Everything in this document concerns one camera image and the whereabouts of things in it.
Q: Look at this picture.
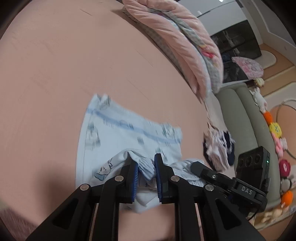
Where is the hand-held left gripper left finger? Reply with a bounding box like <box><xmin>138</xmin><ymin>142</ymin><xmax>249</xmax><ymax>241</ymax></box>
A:
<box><xmin>25</xmin><ymin>159</ymin><xmax>139</xmax><ymax>241</ymax></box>

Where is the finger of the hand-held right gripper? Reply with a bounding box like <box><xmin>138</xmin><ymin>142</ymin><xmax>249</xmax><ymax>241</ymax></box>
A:
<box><xmin>191</xmin><ymin>161</ymin><xmax>235</xmax><ymax>194</ymax></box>

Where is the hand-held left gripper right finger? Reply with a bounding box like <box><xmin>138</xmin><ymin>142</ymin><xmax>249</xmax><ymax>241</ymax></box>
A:
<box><xmin>154</xmin><ymin>153</ymin><xmax>266</xmax><ymax>241</ymax></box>

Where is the light blue printed pajama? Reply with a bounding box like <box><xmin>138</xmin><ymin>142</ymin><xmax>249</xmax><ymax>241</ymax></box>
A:
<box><xmin>75</xmin><ymin>94</ymin><xmax>208</xmax><ymax>214</ymax></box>

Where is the stack of folded clothes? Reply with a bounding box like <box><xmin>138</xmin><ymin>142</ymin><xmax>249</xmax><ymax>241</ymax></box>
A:
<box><xmin>203</xmin><ymin>128</ymin><xmax>237</xmax><ymax>173</ymax></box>

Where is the magenta round plush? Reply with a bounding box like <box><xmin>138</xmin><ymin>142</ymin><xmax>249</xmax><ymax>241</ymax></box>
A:
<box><xmin>279</xmin><ymin>159</ymin><xmax>292</xmax><ymax>178</ymax></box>

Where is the pink and white cat plush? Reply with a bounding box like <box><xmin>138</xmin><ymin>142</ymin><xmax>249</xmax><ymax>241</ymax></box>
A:
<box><xmin>272</xmin><ymin>137</ymin><xmax>288</xmax><ymax>158</ymax></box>

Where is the orange round plush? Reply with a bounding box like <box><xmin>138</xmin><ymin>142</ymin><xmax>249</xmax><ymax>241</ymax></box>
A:
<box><xmin>281</xmin><ymin>190</ymin><xmax>294</xmax><ymax>206</ymax></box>

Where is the yellow sponge plush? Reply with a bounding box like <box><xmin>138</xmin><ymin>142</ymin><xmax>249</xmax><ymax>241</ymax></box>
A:
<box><xmin>268</xmin><ymin>122</ymin><xmax>283</xmax><ymax>139</ymax></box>

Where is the beige rabbit plush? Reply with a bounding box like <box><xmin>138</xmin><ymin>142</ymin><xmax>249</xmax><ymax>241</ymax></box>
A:
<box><xmin>261</xmin><ymin>206</ymin><xmax>289</xmax><ymax>223</ymax></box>

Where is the grey-green padded headboard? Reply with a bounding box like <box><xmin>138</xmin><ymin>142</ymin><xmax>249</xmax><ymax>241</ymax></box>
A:
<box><xmin>216</xmin><ymin>82</ymin><xmax>285</xmax><ymax>204</ymax></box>

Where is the white rabbit plush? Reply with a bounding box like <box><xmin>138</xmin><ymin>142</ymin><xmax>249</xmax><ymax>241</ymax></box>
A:
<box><xmin>250</xmin><ymin>87</ymin><xmax>269</xmax><ymax>113</ymax></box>

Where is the pink printed umbrella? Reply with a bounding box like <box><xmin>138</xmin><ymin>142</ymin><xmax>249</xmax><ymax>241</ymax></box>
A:
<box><xmin>231</xmin><ymin>56</ymin><xmax>264</xmax><ymax>77</ymax></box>

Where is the folded pink quilt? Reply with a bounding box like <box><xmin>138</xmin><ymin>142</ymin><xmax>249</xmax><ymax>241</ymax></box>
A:
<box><xmin>122</xmin><ymin>0</ymin><xmax>224</xmax><ymax>102</ymax></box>

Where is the black glass cabinet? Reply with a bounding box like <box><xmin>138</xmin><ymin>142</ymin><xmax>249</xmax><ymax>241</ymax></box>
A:
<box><xmin>209</xmin><ymin>20</ymin><xmax>263</xmax><ymax>82</ymax></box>

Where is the pink bed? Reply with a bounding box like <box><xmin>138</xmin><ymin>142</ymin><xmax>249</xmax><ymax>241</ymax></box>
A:
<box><xmin>0</xmin><ymin>0</ymin><xmax>234</xmax><ymax>241</ymax></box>

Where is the white wardrobe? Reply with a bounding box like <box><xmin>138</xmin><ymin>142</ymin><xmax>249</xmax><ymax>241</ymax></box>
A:
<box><xmin>183</xmin><ymin>0</ymin><xmax>250</xmax><ymax>36</ymax></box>

